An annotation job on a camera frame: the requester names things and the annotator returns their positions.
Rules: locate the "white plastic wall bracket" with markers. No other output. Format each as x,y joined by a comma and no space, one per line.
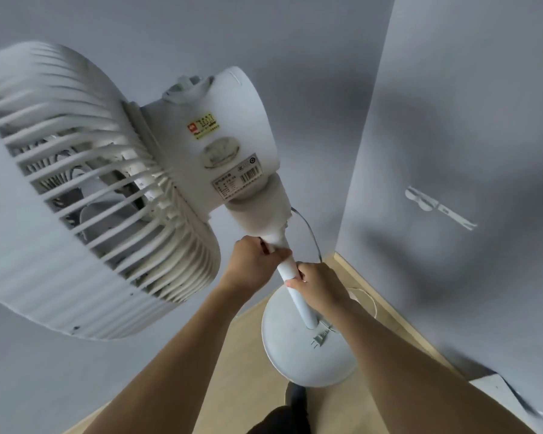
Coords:
439,206

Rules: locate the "white flat panel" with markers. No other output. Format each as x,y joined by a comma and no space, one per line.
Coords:
493,397

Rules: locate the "person's left hand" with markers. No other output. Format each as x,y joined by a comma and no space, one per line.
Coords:
249,268

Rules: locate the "person's right hand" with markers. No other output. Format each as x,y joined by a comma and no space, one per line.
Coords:
321,289

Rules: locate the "person's left forearm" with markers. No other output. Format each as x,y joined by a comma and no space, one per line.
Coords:
172,361

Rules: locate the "white pedestal fan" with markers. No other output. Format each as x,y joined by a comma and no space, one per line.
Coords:
117,185

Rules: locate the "person's left thumb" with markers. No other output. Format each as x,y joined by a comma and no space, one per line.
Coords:
280,255

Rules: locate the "person's right thumb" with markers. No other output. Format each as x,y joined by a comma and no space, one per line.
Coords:
295,282

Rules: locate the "white power plug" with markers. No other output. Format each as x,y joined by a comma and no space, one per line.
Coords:
319,339

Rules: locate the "person's right forearm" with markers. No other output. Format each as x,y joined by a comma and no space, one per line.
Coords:
411,370

